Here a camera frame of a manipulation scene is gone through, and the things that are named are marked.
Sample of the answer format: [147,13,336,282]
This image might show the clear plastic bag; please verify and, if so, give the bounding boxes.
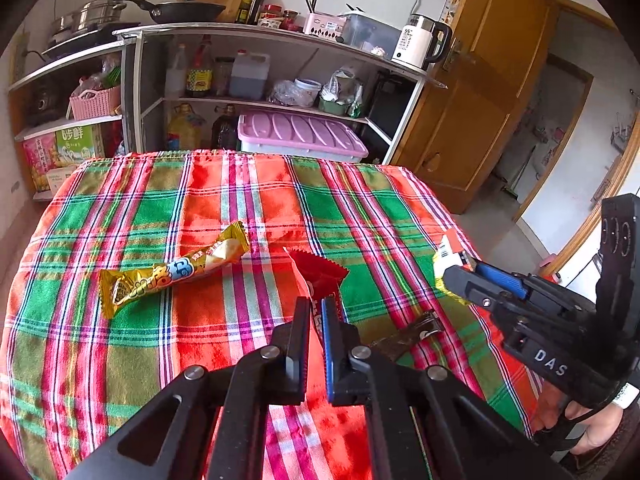
[267,80,306,107]

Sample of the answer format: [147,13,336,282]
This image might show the person's right hand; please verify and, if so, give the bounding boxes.
[536,394,640,457]

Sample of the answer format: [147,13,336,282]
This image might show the large metal kitchen rack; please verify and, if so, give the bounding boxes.
[114,22,447,167]

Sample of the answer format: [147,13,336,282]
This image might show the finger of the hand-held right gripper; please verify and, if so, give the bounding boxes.
[474,263,587,322]
[441,264,532,327]

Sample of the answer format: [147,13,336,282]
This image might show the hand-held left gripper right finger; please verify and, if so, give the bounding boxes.
[321,296,577,480]

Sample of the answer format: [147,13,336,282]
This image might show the wooden door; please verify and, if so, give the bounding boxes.
[390,0,562,216]

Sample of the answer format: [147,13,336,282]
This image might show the white plastic tub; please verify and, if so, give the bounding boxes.
[294,78,322,107]

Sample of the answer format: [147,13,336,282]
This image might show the pink lidded storage box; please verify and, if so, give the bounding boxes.
[236,110,370,164]

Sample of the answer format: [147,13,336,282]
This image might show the black frying pan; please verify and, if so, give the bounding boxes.
[114,0,227,26]

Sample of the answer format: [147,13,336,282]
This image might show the clear plastic container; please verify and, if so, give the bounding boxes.
[342,10,404,59]

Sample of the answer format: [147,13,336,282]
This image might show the small yellow white wrapper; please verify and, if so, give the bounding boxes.
[432,227,482,307]

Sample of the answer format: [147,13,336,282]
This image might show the gold snack wrapper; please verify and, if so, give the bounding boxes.
[99,220,251,320]

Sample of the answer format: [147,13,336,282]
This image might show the dark brown wrapper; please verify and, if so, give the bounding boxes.
[369,310,446,364]

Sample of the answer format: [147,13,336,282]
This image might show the green white carton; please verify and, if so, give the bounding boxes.
[54,124,106,166]

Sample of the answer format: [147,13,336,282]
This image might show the plaid tablecloth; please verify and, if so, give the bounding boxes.
[0,150,547,480]

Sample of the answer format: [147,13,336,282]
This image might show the glass jar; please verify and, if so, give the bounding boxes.
[214,56,236,97]

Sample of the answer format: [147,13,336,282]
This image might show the dark oil bottle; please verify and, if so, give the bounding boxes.
[211,104,240,150]

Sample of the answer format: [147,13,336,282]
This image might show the red snack wrapper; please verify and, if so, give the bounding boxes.
[282,246,351,347]

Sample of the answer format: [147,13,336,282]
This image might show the small metal kitchen rack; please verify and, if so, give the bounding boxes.
[7,40,137,202]

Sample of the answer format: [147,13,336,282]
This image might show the red cap bottle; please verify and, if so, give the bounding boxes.
[186,35,215,99]

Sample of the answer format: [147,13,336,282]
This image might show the pink chopstick holder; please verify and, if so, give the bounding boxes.
[301,0,347,42]

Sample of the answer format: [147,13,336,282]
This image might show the white plastic bag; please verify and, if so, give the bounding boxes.
[320,67,362,104]

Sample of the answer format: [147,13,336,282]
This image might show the yellow cooking oil bottle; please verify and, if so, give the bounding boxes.
[166,103,204,151]

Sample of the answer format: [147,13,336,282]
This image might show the dark kitchen appliance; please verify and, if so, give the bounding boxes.
[25,77,69,126]

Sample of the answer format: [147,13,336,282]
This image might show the green bowl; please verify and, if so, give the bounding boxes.
[318,96,351,116]

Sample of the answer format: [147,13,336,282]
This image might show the white electric kettle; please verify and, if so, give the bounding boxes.
[391,14,454,71]

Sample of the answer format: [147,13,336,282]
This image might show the translucent jug dark liquid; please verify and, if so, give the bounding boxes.
[229,50,272,101]

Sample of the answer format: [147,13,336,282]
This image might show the red lidded jars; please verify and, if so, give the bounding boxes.
[259,4,302,31]

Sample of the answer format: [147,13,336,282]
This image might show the steel steamer pot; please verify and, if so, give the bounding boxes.
[50,0,129,37]

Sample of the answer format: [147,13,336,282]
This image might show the black induction cooker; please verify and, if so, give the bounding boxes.
[42,22,142,59]

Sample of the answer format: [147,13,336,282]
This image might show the pink plastic basket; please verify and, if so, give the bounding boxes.
[69,85,123,121]

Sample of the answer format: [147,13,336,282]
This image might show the pink carton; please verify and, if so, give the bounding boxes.
[22,132,64,194]

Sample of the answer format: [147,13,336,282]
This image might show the clear plastic bottle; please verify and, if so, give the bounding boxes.
[165,43,189,100]

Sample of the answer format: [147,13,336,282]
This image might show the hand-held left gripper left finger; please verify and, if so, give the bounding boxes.
[65,296,312,480]

